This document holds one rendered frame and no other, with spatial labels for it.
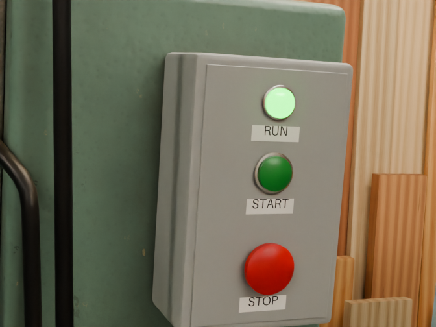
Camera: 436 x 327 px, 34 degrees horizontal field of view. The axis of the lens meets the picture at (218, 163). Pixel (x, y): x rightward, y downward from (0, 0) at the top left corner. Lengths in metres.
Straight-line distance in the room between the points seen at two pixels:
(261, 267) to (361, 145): 1.61
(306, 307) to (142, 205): 0.12
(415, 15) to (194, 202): 1.79
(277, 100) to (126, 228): 0.13
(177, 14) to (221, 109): 0.08
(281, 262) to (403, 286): 1.67
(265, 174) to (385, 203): 1.59
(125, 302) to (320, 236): 0.13
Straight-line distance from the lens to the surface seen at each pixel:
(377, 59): 2.03
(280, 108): 0.40
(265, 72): 0.40
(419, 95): 2.15
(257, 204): 0.41
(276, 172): 0.40
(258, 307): 0.43
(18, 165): 0.42
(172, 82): 0.43
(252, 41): 0.47
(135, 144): 0.44
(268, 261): 0.41
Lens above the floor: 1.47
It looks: 8 degrees down
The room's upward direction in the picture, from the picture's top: 4 degrees clockwise
